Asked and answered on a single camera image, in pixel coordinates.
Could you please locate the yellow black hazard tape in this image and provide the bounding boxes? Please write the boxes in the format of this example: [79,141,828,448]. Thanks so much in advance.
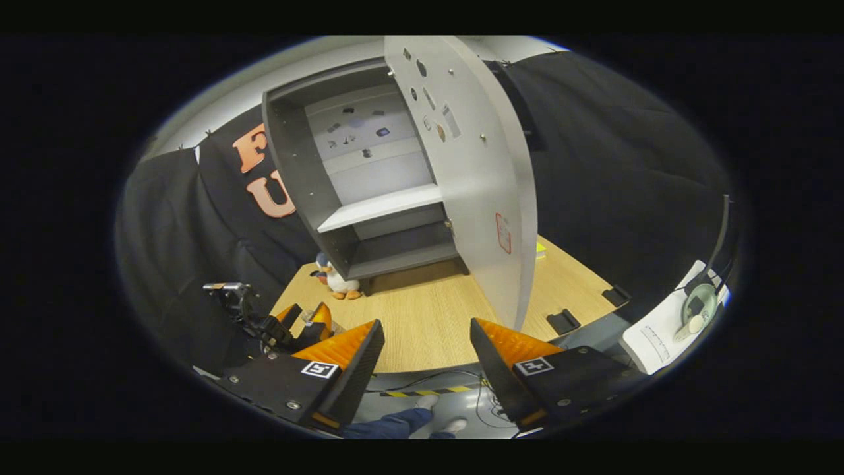
[378,384,493,398]

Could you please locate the grey headset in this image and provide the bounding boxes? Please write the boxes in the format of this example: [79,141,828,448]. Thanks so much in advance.
[673,195,735,342]

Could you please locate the penguin plush toy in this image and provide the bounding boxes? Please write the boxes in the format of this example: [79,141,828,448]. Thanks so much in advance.
[310,252,364,301]

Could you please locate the black floor cable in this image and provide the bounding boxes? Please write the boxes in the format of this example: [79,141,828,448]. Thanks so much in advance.
[365,369,485,395]

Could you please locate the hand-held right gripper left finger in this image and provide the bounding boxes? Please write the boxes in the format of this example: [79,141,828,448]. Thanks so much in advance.
[214,319,386,433]

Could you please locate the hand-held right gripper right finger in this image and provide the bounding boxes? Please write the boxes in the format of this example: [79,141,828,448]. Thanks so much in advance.
[469,318,651,433]

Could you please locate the black backdrop cloth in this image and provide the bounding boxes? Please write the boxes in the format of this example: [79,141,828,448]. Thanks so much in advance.
[115,51,744,378]

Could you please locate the person's leg blue trousers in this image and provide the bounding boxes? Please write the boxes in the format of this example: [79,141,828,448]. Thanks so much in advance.
[340,407,437,440]

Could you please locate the grey cabinet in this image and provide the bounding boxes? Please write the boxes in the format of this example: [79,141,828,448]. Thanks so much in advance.
[262,57,473,282]

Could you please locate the white cabinet door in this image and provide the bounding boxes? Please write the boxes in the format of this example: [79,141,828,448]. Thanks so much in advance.
[384,36,539,331]

